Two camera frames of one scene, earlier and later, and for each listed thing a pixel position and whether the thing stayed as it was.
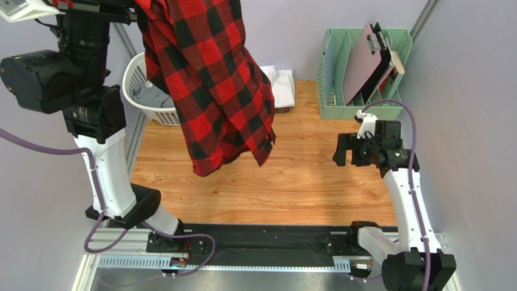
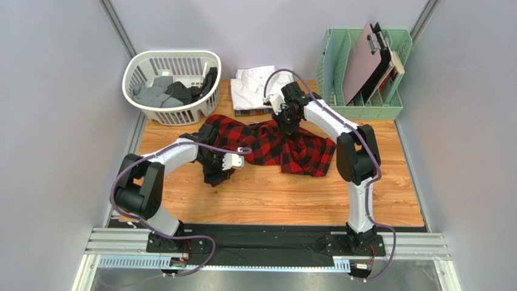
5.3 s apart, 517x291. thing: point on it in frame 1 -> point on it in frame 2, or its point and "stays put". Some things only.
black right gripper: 356,150 -> 287,122
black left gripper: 95,12 -> 211,176
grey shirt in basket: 147,94 stays put
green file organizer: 334,68 stays put
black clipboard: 369,85 stays put
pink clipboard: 363,57 stays put
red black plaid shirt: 195,50 -> 264,143
